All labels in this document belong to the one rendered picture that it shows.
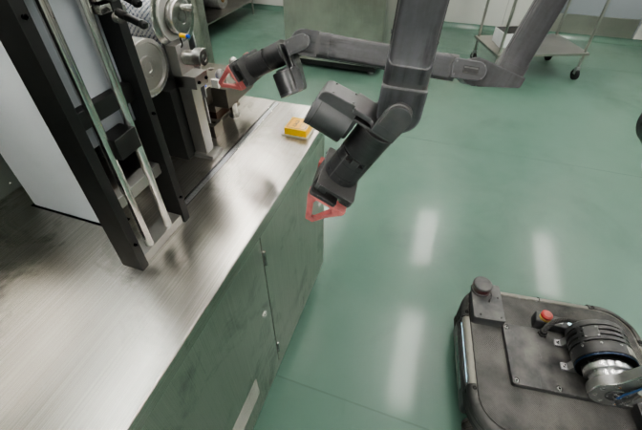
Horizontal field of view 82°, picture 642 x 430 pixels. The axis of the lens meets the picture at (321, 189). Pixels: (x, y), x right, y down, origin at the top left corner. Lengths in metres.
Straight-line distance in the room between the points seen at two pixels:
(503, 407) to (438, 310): 0.54
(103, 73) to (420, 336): 1.49
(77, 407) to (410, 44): 0.68
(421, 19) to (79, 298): 0.73
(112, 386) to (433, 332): 1.34
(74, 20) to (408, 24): 0.46
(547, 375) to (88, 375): 1.30
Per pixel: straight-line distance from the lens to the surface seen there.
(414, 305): 1.82
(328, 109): 0.52
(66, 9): 0.67
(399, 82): 0.48
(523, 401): 1.48
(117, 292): 0.82
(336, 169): 0.57
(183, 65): 0.97
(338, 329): 1.71
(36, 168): 0.97
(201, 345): 0.84
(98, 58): 0.68
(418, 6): 0.46
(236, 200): 0.91
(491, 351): 1.52
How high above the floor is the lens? 1.50
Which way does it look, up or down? 40 degrees down
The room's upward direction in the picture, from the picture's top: straight up
